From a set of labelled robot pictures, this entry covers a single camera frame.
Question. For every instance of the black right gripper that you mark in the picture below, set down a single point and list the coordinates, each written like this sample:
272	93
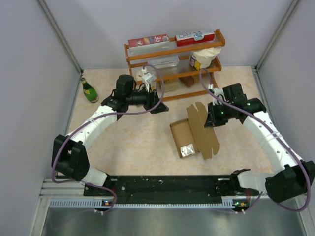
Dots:
211	121

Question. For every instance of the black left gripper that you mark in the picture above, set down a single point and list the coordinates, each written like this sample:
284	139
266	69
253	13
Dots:
152	100

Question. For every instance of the small clear plastic bag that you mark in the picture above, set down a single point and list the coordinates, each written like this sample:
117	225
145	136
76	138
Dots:
187	150

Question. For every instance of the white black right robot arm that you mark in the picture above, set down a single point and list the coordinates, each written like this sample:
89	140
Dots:
292	176

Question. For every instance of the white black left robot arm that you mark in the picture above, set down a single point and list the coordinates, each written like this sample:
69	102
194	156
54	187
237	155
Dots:
70	156

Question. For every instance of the red foil wrap box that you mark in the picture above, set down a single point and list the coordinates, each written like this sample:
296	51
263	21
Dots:
150	41

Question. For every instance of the red white toothpaste box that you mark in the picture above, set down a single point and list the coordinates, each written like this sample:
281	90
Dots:
194	37

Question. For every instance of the white bag lower shelf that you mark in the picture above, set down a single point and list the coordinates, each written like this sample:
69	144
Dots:
138	76

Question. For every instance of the white bag shelf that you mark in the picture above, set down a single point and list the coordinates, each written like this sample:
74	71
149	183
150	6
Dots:
138	76
203	58

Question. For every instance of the red brown brick block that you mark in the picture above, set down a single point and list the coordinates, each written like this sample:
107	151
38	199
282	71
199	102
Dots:
188	81

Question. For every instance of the orange wooden shelf rack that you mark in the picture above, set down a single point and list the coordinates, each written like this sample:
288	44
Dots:
176	67

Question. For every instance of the clear plastic container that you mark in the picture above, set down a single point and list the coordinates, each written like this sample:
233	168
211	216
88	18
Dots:
164	62

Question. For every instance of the white bag upper shelf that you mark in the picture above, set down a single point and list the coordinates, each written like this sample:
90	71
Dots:
203	58

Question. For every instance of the green glass bottle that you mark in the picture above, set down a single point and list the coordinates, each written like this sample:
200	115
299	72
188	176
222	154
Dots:
89	91

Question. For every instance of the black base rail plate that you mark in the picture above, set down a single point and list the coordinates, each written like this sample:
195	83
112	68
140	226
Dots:
195	189

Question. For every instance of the aluminium frame rail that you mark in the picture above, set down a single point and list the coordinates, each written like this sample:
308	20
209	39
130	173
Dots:
71	194

